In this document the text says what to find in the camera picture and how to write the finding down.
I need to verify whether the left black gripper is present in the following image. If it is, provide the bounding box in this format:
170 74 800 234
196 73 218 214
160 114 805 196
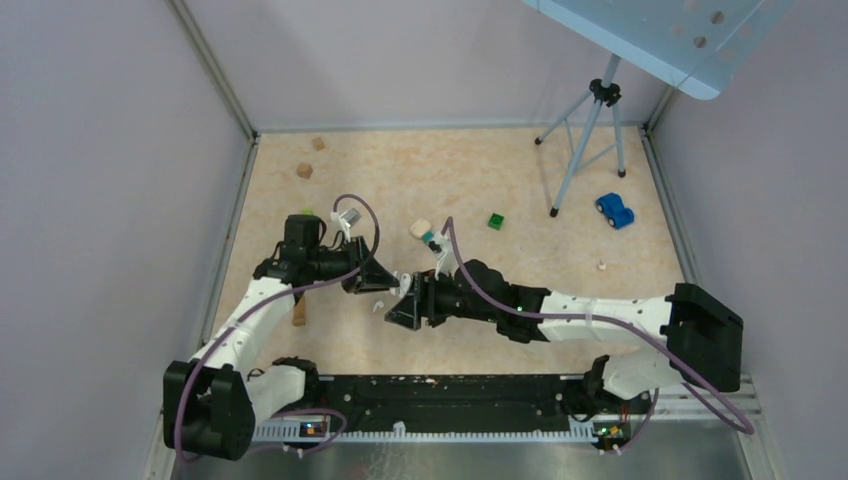
308 235 399 294

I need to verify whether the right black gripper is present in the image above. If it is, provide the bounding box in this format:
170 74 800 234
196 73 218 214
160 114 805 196
386 266 499 330

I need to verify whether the white earbud charging case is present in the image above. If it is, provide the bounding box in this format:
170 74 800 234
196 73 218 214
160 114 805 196
389 271 412 298

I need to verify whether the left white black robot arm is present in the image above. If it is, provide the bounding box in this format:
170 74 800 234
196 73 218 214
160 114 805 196
163 208 399 460

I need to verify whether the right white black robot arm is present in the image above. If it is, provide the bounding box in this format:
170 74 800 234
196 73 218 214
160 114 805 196
384 260 744 412

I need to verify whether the beige rounded block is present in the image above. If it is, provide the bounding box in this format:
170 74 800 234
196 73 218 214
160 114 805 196
409 218 432 240

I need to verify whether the wooden arch block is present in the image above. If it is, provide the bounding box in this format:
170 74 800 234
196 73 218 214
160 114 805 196
291 299 306 327

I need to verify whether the dark green toy brick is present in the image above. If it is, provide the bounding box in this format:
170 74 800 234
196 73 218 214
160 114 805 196
487 213 505 231

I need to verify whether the near wooden cube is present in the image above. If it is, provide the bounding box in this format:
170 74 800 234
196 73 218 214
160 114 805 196
296 162 313 179

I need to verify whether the blue toy car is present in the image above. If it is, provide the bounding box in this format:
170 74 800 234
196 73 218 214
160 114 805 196
595 192 635 229

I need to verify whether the grey tripod stand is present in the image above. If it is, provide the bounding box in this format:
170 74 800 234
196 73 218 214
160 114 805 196
534 54 627 218

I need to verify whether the light blue perforated panel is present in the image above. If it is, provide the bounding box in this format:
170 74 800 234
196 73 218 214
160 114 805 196
525 0 792 100

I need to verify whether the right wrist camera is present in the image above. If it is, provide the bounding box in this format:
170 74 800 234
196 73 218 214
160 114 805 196
426 232 458 278

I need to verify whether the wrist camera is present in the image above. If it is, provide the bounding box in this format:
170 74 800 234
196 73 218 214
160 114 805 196
426 232 458 278
331 208 362 241

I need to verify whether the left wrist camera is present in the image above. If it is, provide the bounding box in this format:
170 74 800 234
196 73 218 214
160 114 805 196
331 208 362 241

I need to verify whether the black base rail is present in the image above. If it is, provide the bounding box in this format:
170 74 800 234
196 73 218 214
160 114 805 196
288 374 651 437

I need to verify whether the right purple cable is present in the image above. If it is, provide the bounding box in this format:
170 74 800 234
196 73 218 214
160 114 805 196
441 217 757 452

